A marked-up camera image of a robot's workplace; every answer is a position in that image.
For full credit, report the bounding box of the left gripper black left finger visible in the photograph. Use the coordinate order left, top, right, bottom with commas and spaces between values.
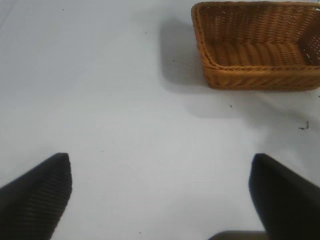
0, 152, 74, 240

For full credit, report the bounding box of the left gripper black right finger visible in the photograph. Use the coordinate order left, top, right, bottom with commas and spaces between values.
248, 153, 320, 240

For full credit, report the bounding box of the brown wicker basket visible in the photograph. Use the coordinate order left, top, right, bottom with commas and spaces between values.
191, 0, 320, 91

